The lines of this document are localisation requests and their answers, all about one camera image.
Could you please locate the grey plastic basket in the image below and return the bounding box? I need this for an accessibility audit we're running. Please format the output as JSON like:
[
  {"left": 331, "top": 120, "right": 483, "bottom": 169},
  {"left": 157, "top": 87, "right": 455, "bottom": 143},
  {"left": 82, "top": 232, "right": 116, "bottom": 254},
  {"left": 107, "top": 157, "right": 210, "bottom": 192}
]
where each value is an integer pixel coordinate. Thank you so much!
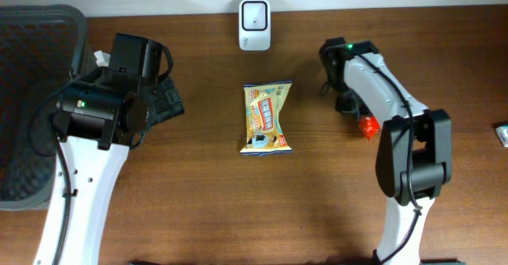
[{"left": 1, "top": 5, "right": 96, "bottom": 211}]

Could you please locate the yellow wet wipes pack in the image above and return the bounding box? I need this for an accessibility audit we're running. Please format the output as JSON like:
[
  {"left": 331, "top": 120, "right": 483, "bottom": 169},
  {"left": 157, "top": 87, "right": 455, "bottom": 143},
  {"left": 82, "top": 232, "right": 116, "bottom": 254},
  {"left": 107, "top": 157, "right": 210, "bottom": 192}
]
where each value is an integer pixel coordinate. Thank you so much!
[{"left": 241, "top": 80, "right": 292, "bottom": 156}]

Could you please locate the white barcode scanner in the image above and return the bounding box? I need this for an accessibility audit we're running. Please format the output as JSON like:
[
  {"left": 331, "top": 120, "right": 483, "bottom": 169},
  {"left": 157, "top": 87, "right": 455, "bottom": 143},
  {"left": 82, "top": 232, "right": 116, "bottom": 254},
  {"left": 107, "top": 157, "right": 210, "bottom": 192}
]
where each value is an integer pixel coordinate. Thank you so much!
[{"left": 238, "top": 0, "right": 271, "bottom": 52}]

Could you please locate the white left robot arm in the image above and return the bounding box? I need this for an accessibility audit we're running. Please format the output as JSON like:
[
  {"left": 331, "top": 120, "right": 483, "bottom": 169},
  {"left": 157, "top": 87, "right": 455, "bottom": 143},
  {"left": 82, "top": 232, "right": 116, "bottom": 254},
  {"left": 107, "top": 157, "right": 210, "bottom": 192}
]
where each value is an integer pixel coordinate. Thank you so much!
[{"left": 34, "top": 33, "right": 184, "bottom": 264}]

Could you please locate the teal tissue pack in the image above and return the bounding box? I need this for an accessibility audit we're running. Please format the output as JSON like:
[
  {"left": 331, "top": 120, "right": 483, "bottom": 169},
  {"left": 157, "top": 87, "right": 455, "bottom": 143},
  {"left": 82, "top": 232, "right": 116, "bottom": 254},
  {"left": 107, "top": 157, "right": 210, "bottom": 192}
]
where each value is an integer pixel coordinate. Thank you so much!
[{"left": 495, "top": 125, "right": 508, "bottom": 148}]

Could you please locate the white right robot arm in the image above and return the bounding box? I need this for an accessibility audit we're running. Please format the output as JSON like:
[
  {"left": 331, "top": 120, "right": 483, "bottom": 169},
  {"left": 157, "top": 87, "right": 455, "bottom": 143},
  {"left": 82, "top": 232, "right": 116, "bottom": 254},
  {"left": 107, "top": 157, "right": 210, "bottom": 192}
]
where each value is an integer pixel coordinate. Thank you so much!
[{"left": 318, "top": 37, "right": 452, "bottom": 264}]

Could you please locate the red snack bag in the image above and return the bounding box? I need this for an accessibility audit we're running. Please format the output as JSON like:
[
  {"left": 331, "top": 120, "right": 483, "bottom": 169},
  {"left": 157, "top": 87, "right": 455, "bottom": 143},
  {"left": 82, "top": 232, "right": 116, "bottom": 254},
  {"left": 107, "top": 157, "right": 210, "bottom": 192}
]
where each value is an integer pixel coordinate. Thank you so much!
[{"left": 359, "top": 116, "right": 381, "bottom": 141}]

